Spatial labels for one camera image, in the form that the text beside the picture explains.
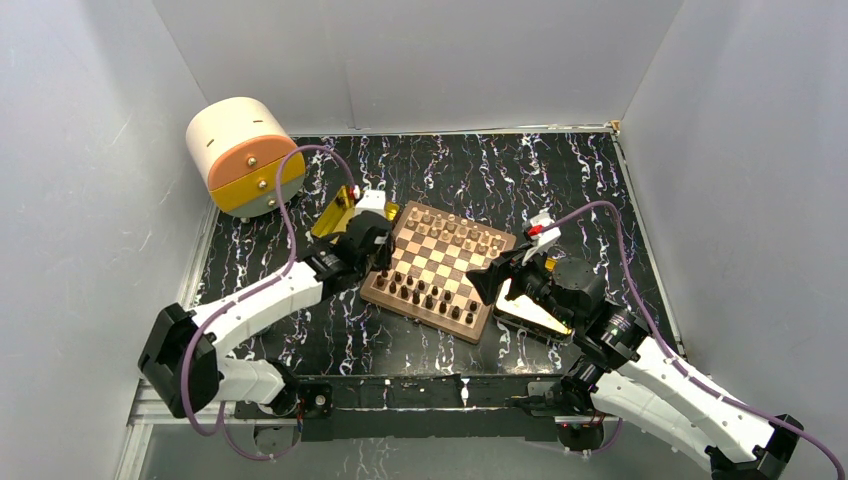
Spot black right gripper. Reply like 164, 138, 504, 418
464, 240, 578, 329

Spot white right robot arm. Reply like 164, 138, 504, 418
466, 249, 802, 479

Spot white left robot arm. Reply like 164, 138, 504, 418
138, 212, 394, 419

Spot wooden chess board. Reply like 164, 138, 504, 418
360, 202, 516, 344

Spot gold tin box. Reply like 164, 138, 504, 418
310, 186, 401, 239

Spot gold tin lid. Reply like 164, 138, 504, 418
493, 279, 573, 343

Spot round cream drawer cabinet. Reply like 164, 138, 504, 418
185, 97, 306, 222

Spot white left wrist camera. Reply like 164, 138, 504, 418
353, 189, 387, 218

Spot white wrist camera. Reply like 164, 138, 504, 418
353, 189, 387, 218
522, 209, 560, 264

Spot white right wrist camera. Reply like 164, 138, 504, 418
522, 209, 560, 264

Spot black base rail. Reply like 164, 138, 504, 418
234, 374, 616, 449

